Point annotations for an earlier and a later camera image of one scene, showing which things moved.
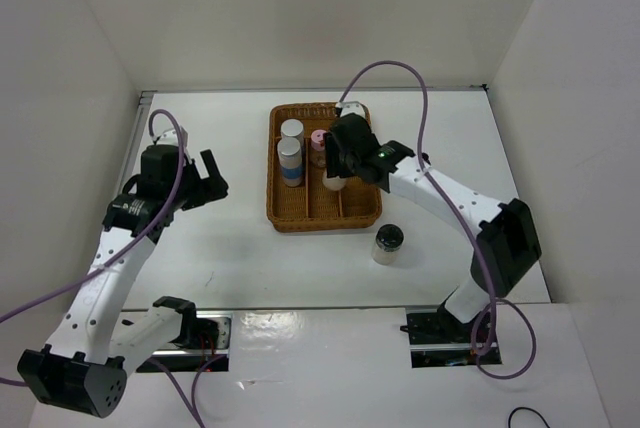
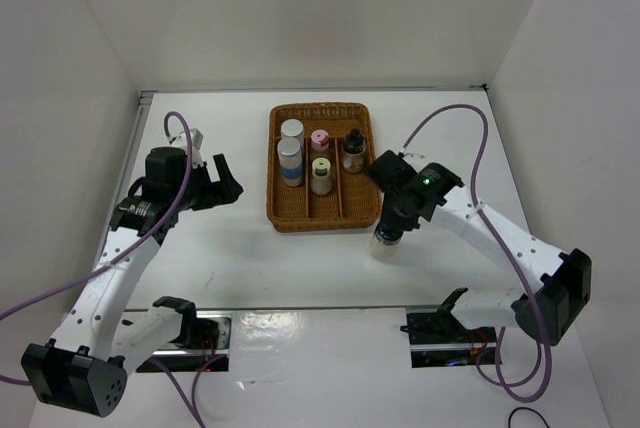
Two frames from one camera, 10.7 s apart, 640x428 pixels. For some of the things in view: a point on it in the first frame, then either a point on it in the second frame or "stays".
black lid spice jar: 389,238 stays
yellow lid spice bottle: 333,184 to 321,176
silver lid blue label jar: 293,127 stays
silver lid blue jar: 290,154 stays
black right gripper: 333,165 to 391,219
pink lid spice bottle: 318,151 stays
